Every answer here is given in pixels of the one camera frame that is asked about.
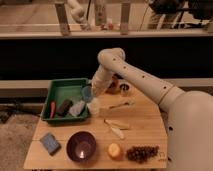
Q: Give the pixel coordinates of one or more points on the small metal cup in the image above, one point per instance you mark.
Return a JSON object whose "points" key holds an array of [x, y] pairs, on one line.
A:
{"points": [[124, 89]]}

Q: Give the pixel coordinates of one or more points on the cream spatula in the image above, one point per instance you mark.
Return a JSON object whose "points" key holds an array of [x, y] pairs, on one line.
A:
{"points": [[118, 132]]}

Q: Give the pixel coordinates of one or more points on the bunch of dark grapes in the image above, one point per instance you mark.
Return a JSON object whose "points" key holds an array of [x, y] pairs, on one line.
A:
{"points": [[141, 154]]}

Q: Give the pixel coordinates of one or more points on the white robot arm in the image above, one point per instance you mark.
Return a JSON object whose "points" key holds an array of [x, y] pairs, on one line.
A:
{"points": [[190, 122]]}

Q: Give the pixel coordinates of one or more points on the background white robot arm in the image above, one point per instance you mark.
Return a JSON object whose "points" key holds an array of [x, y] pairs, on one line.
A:
{"points": [[78, 14]]}

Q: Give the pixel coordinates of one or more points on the blue transparent cup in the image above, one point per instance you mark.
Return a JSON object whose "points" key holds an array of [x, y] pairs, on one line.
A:
{"points": [[87, 94]]}

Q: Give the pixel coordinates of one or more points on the green plastic tray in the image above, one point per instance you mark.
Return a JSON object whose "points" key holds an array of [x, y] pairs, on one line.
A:
{"points": [[59, 90]]}

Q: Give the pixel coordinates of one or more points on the purple bowl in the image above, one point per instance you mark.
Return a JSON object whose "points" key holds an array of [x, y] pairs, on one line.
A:
{"points": [[81, 146]]}

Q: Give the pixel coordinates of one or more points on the grey sponge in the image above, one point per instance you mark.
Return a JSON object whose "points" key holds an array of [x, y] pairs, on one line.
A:
{"points": [[77, 108]]}

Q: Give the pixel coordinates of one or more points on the orange fruit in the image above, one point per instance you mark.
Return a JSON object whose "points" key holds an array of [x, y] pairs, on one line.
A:
{"points": [[114, 151]]}

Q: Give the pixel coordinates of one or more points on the dark brown block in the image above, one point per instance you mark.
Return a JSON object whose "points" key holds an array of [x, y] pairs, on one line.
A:
{"points": [[64, 107]]}

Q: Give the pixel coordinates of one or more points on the white plastic cup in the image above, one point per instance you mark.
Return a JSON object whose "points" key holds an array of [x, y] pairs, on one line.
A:
{"points": [[94, 107]]}

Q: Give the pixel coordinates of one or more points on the blue sponge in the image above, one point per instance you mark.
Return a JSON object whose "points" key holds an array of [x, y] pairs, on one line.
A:
{"points": [[50, 143]]}

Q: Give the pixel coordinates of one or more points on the brown saucepan with handle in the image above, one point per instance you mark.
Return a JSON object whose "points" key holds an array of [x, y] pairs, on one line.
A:
{"points": [[112, 89]]}

